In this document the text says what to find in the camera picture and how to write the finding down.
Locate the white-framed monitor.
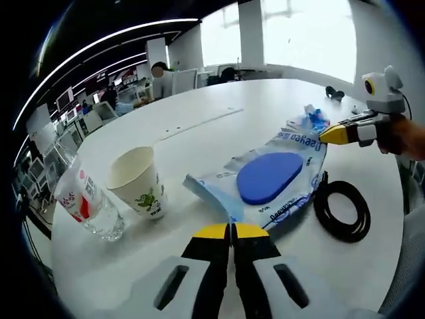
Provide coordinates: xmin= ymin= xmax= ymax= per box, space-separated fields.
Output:
xmin=56 ymin=88 xmax=74 ymax=110

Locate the grey mesh office chair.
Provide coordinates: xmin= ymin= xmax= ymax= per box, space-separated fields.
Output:
xmin=377 ymin=209 xmax=425 ymax=315

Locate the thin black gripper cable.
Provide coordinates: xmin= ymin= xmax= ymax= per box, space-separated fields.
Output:
xmin=401 ymin=91 xmax=413 ymax=119

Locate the narrow window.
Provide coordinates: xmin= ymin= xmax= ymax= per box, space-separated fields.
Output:
xmin=201 ymin=6 xmax=240 ymax=67

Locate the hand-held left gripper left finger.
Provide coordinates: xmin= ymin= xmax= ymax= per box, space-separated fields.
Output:
xmin=132 ymin=223 xmax=230 ymax=319

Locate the blue tissue pack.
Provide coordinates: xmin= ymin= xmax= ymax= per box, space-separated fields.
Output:
xmin=287 ymin=104 xmax=333 ymax=134

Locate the white office chair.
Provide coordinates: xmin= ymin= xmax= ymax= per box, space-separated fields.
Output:
xmin=172 ymin=68 xmax=199 ymax=96

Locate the table cable slot strip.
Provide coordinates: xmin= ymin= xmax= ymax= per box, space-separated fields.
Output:
xmin=155 ymin=106 xmax=245 ymax=142

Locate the clear plastic water bottle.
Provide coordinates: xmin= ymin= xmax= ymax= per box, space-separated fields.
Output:
xmin=54 ymin=156 xmax=126 ymax=242

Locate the person's right hand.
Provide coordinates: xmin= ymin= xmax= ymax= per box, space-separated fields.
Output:
xmin=378 ymin=114 xmax=425 ymax=156

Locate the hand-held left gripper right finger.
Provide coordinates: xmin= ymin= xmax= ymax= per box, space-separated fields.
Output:
xmin=233 ymin=224 xmax=336 ymax=319

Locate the small black object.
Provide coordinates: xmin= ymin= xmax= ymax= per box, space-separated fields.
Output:
xmin=325 ymin=85 xmax=345 ymax=102

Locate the large window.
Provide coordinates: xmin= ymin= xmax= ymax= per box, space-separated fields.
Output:
xmin=262 ymin=0 xmax=355 ymax=84

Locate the green print paper cup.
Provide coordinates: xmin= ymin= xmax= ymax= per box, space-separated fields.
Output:
xmin=105 ymin=146 xmax=169 ymax=221

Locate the blue lid wet wipes pack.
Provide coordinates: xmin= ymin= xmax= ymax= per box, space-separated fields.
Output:
xmin=182 ymin=131 xmax=328 ymax=230

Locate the black office chair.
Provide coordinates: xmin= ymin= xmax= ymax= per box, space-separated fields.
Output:
xmin=218 ymin=66 xmax=238 ymax=82

